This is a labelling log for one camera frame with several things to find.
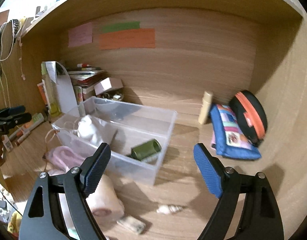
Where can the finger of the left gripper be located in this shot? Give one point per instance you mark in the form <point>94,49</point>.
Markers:
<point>12,121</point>
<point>11,111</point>

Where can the white barcode tag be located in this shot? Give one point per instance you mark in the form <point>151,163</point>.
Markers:
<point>7,143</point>

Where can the stack of books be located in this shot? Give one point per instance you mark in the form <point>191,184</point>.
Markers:
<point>84,77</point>

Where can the orange green tube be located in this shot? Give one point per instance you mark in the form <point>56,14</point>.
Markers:
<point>25,130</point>

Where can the green sticky note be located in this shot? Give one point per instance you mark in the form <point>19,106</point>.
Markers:
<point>120,26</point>

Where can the small printed packet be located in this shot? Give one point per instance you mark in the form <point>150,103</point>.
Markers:
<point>132,224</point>

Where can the orange sticky note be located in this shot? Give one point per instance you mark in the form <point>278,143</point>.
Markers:
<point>132,38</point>

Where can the green cylindrical container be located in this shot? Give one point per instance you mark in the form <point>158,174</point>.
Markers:
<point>145,150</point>

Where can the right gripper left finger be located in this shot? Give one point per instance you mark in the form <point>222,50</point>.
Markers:
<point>43,217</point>

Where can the blue patchwork pencil pouch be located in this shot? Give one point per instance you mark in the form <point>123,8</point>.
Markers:
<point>228,140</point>

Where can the beige lotion bottle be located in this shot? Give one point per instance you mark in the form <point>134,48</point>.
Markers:
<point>206,105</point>

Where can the small white pink box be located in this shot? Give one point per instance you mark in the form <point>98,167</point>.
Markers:
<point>107,85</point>

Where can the white paper file holder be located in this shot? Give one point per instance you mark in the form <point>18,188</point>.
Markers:
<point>65,93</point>

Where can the clear plastic storage bin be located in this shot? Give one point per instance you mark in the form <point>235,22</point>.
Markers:
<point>127,125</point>

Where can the black orange zip case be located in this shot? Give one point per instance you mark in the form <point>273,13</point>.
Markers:
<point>250,115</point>

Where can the pink sticky note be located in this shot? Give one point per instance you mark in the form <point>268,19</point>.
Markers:
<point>80,35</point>

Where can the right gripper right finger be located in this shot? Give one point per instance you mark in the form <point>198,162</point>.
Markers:
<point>260,217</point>

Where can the seashell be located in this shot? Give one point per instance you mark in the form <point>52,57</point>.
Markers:
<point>169,209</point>

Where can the pink round device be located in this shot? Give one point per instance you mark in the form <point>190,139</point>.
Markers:
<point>104,203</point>

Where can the white cloth pouch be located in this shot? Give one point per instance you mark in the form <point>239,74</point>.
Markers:
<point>91,129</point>

